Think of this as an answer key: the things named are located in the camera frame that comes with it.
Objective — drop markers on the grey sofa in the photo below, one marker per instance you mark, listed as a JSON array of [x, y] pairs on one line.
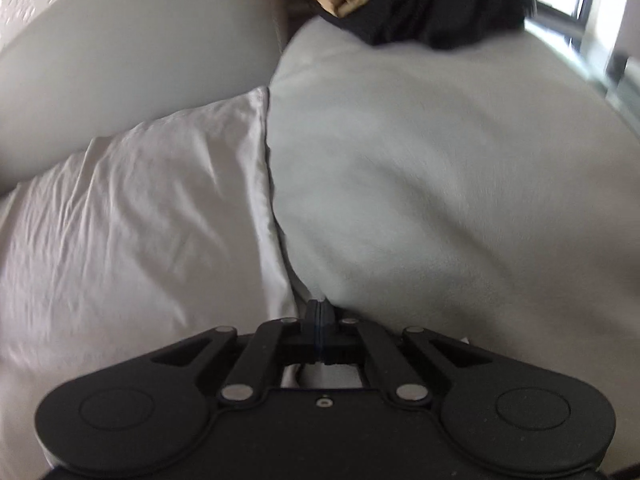
[[450, 185]]

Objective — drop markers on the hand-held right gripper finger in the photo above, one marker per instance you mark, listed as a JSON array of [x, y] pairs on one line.
[[312, 332], [325, 332]]

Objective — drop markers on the light grey pants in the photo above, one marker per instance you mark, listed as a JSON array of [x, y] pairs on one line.
[[125, 235]]

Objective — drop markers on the glass side table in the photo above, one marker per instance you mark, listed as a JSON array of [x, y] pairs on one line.
[[622, 90]]

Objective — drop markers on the folded black garment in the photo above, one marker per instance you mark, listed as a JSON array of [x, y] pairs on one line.
[[440, 5]]

